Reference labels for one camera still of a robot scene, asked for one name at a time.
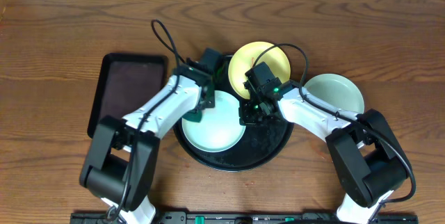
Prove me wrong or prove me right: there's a green yellow sponge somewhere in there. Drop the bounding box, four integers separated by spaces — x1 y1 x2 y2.
182 109 202 122

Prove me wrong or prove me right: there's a light green plate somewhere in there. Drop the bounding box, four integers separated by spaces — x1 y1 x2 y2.
305 74 365 113
181 90 246 152

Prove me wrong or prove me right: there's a yellow plate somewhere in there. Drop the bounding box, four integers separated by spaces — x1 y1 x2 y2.
228 42 291 99

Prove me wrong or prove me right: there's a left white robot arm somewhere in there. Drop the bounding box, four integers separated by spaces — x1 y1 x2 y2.
79 61 217 223

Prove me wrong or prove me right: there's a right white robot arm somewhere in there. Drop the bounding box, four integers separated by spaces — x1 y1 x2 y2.
241 78 415 223

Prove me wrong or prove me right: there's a round black tray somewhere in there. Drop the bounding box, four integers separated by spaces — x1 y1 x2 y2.
173 56 293 172

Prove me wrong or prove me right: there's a dark rectangular tray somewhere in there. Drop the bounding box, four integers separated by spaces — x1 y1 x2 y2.
87 53 168 138

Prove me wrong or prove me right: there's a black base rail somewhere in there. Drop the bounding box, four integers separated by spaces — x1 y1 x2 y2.
70 211 419 224

